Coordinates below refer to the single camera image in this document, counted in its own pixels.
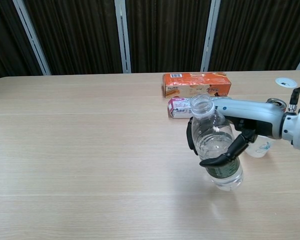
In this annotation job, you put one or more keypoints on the white paper cup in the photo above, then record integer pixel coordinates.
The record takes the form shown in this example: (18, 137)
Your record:
(261, 148)

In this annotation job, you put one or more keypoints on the orange snack box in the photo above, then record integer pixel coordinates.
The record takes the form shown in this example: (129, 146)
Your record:
(190, 85)

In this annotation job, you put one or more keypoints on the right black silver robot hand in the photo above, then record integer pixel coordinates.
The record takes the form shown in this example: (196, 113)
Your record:
(252, 112)

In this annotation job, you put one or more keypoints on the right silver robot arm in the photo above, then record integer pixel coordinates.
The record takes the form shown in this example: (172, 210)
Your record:
(298, 130)

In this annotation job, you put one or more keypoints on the black fabric partition panel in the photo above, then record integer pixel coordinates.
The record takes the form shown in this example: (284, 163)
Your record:
(167, 32)
(7, 40)
(260, 32)
(77, 35)

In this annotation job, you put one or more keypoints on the red soda can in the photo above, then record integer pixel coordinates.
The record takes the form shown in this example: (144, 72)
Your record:
(276, 102)

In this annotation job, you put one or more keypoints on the clear plastic bottle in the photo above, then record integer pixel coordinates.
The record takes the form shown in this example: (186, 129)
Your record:
(212, 135)

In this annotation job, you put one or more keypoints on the pink white carton box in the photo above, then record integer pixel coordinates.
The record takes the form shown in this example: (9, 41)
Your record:
(178, 108)

